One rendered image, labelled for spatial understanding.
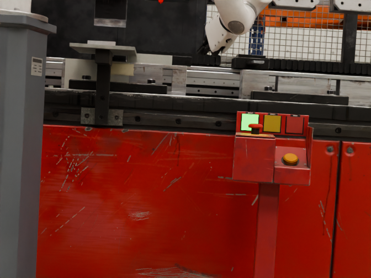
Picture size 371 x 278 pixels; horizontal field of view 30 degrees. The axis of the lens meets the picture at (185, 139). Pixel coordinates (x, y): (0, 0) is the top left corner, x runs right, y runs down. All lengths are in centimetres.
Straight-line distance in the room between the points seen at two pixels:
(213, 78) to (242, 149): 71
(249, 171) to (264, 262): 26
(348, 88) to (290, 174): 56
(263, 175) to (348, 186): 43
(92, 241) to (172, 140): 39
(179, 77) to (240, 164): 50
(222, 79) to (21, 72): 120
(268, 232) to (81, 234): 58
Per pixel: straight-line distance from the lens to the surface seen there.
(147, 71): 218
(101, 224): 210
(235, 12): 190
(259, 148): 179
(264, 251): 188
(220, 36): 206
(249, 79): 220
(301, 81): 223
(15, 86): 137
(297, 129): 194
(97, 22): 223
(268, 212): 186
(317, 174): 213
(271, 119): 194
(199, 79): 245
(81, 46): 194
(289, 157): 186
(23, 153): 139
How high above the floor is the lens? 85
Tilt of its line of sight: 3 degrees down
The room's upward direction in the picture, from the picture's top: 3 degrees clockwise
